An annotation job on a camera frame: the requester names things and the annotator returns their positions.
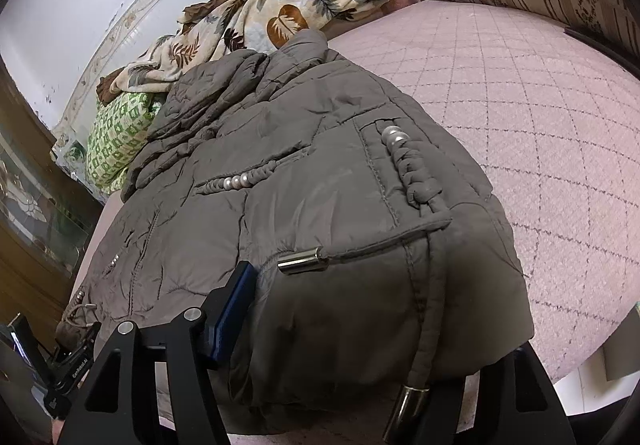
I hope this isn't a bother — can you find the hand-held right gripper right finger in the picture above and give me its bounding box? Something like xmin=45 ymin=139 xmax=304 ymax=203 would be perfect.
xmin=450 ymin=341 xmax=576 ymax=445

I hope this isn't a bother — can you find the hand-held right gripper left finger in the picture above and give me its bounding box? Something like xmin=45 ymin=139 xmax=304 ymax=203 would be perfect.
xmin=60 ymin=261 xmax=258 ymax=445

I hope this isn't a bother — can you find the dark bed frame rail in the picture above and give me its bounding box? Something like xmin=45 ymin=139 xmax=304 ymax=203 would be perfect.
xmin=565 ymin=27 xmax=640 ymax=73

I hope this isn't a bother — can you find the grey padded jacket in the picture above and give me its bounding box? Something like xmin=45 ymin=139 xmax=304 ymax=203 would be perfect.
xmin=55 ymin=29 xmax=536 ymax=441

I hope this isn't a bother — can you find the leaf print blanket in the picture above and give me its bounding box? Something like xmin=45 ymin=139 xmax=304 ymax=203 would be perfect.
xmin=96 ymin=0 xmax=401 ymax=106

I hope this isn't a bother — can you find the pink quilted bed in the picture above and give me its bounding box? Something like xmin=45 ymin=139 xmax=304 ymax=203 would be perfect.
xmin=65 ymin=0 xmax=640 ymax=445

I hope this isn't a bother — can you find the dark wooden cabinet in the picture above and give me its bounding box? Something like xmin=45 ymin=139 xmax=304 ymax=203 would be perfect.
xmin=0 ymin=55 xmax=106 ymax=326

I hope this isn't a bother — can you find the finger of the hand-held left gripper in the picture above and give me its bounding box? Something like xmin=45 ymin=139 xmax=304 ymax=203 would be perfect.
xmin=52 ymin=322 xmax=100 ymax=363

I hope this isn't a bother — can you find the light blue printed cloth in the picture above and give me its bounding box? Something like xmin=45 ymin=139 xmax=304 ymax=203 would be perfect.
xmin=50 ymin=125 xmax=93 ymax=176

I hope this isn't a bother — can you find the green patterned pillow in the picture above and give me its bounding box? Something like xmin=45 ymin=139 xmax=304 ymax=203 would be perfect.
xmin=86 ymin=91 xmax=163 ymax=193

